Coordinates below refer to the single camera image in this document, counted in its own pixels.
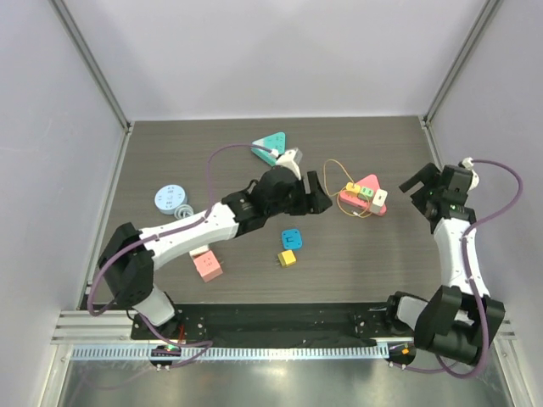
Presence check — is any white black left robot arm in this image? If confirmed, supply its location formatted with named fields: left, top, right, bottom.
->
left=98, top=166, right=332, bottom=339

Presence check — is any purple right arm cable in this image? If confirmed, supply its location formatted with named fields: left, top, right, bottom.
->
left=389, top=158, right=524, bottom=378

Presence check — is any yellow charging cable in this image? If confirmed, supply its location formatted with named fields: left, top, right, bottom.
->
left=323, top=159, right=374, bottom=220

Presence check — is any green charger plug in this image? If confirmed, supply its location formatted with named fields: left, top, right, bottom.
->
left=358, top=187, right=374, bottom=201

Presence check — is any yellow plug adapter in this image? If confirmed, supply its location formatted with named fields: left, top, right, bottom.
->
left=277, top=250, right=297, bottom=268

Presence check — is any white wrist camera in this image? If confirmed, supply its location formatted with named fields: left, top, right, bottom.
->
left=459, top=157, right=480, bottom=191
left=276, top=148, right=303, bottom=180

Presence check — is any yellow charger plug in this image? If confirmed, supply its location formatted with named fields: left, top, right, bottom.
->
left=345, top=182, right=361, bottom=195

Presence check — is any pink triangular power strip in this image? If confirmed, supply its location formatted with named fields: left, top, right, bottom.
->
left=339, top=174, right=388, bottom=216

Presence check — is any teal triangular power strip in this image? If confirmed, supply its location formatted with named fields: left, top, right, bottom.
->
left=251, top=131, right=286, bottom=166

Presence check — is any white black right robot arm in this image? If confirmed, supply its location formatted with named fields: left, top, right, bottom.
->
left=382, top=158, right=505, bottom=366

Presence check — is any white charger plug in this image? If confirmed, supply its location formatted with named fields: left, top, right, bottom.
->
left=372, top=189, right=388, bottom=209

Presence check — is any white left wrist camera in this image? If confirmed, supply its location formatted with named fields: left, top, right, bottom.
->
left=276, top=148, right=303, bottom=180

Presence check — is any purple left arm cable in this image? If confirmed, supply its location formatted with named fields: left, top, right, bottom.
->
left=87, top=142, right=281, bottom=317

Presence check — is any aluminium frame rail front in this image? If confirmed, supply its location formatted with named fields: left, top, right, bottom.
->
left=50, top=305, right=517, bottom=345

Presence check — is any light blue round power strip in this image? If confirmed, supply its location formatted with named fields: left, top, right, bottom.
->
left=154, top=184, right=188, bottom=215

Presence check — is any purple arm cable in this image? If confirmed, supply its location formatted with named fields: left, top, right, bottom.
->
left=87, top=142, right=281, bottom=317
left=389, top=158, right=524, bottom=378

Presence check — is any white cube socket adapter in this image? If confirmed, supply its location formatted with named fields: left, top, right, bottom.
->
left=188, top=245, right=210, bottom=259

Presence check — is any pink cube socket adapter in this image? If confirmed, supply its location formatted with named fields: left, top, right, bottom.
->
left=193, top=250, right=223, bottom=282

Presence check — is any aluminium frame post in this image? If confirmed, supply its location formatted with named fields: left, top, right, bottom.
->
left=423, top=0, right=502, bottom=123
left=48, top=0, right=131, bottom=133

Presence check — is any blue plug adapter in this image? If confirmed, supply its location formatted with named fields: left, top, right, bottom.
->
left=281, top=228, right=303, bottom=250

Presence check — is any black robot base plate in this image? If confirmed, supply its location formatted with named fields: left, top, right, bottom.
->
left=131, top=302, right=413, bottom=346

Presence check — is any aluminium frame post left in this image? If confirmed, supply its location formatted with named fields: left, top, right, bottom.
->
left=48, top=0, right=131, bottom=133

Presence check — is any aluminium frame post right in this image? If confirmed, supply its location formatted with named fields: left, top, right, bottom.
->
left=423, top=0, right=502, bottom=123

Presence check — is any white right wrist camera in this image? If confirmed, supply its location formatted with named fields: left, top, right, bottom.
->
left=459, top=157, right=480, bottom=191

